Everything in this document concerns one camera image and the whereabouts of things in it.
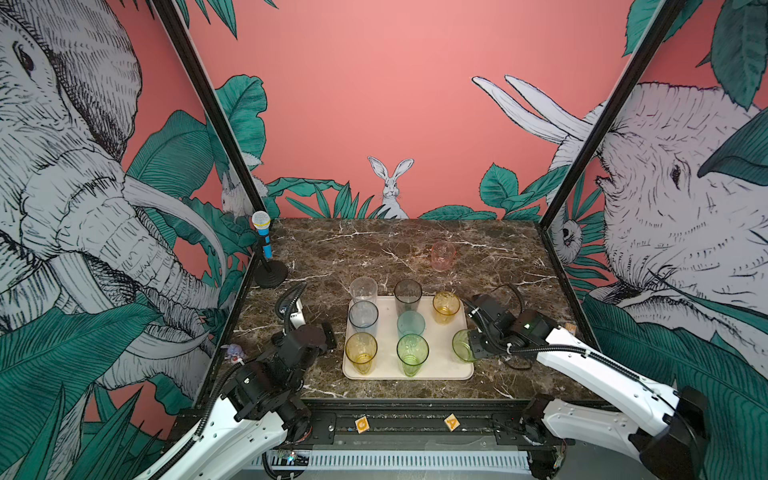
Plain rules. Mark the toy microphone on stand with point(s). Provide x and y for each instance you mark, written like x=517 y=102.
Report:
x=269 y=273

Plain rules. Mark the green plastic glass short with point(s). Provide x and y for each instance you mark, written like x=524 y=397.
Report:
x=462 y=347

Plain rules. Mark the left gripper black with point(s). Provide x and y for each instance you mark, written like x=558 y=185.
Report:
x=330 y=336

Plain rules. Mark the small purple toy figure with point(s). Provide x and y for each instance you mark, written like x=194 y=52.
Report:
x=234 y=354

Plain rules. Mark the yellow plastic glass front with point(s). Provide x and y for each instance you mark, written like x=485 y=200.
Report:
x=445 y=306

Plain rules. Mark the wooden letter block right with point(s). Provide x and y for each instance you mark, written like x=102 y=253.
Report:
x=452 y=422

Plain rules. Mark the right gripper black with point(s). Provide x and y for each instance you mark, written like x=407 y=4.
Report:
x=473 y=336

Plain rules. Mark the white ribbed vent strip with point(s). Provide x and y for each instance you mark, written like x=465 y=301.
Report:
x=514 y=462

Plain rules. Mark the tall light green glass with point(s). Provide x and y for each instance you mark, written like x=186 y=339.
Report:
x=412 y=350

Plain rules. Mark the black front rail base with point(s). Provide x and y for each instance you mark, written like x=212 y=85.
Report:
x=420 y=420

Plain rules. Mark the black frame post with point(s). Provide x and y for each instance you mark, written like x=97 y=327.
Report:
x=176 y=30
x=652 y=38

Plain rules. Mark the wooden letter block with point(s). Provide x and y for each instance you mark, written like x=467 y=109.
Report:
x=452 y=422
x=362 y=425

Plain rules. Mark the teal frosted glass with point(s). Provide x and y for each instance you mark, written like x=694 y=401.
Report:
x=411 y=323

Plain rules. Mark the clear plastic glass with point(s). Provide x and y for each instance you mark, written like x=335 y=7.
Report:
x=364 y=289

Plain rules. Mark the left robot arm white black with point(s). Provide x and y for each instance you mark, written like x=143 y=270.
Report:
x=255 y=408

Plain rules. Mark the pink plastic glass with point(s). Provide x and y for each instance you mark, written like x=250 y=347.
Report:
x=442 y=256

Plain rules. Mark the left black frame post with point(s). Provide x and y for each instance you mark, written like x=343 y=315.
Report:
x=176 y=30

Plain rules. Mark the beige square tray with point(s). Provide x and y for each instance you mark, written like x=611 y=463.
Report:
x=441 y=364

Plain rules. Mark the wooden letter block left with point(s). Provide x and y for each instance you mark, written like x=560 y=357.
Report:
x=362 y=425

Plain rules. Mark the right black frame post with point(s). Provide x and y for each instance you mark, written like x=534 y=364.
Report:
x=652 y=38

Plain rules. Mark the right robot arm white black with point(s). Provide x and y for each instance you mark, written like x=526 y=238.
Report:
x=663 y=428

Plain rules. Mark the blue grey plastic glass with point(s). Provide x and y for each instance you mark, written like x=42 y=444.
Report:
x=363 y=317

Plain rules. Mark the dark brown plastic glass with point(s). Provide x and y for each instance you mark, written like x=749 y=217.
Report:
x=408 y=294

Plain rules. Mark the amber plastic glass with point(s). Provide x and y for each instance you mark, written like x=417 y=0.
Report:
x=361 y=349

